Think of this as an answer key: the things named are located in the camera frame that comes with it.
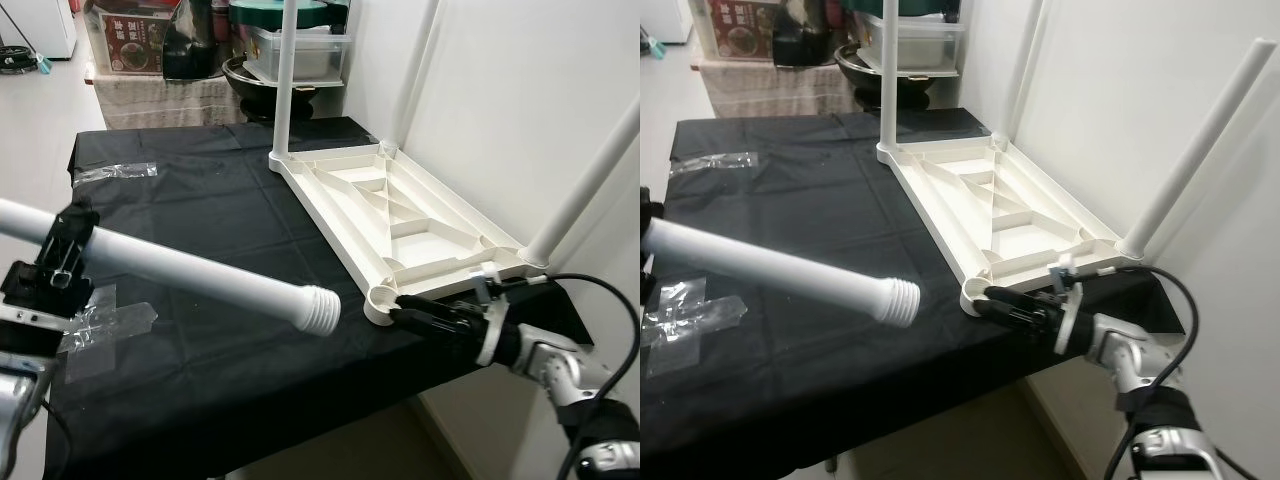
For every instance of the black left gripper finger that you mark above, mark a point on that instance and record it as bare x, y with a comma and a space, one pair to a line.
648, 205
72, 240
80, 207

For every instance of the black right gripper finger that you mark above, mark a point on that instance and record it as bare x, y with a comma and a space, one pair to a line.
1020, 297
430, 322
435, 303
1010, 313

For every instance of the white plastic table leg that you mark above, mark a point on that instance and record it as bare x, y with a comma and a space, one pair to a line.
1205, 150
420, 70
885, 70
200, 270
780, 265
283, 80
1030, 70
590, 170

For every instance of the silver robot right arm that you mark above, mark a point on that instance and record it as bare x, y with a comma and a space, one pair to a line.
1130, 350
560, 370

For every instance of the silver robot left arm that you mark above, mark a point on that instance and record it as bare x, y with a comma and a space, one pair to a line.
15, 400

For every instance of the cream plastic children table top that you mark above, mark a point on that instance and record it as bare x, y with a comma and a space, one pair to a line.
950, 205
350, 215

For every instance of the clear plastic bag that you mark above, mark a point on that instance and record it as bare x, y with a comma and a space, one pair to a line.
115, 172
715, 162

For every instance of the clear tape patch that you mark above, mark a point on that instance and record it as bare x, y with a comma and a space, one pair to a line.
690, 315
110, 320

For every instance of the black table cloth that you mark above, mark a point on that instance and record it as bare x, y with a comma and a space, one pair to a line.
200, 200
780, 190

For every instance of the cloth covered bench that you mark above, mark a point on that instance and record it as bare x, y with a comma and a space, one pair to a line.
780, 90
170, 100

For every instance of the broom with teal head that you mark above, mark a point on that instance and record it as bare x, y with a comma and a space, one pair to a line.
42, 65
655, 45

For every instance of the storage box with orange lid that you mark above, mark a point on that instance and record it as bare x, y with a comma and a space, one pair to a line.
750, 30
130, 45

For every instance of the white appliance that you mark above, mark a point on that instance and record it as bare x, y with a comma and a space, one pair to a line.
40, 25
665, 15

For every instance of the black bag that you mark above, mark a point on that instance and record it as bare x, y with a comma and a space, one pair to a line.
800, 35
190, 45

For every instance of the black round bowl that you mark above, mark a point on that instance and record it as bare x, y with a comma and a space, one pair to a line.
860, 80
245, 90

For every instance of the green round lid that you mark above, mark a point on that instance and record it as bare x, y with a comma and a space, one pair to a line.
930, 5
260, 12

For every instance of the clear plastic storage box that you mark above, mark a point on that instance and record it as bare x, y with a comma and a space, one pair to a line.
930, 45
315, 55

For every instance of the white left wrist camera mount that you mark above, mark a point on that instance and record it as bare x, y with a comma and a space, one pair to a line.
20, 318

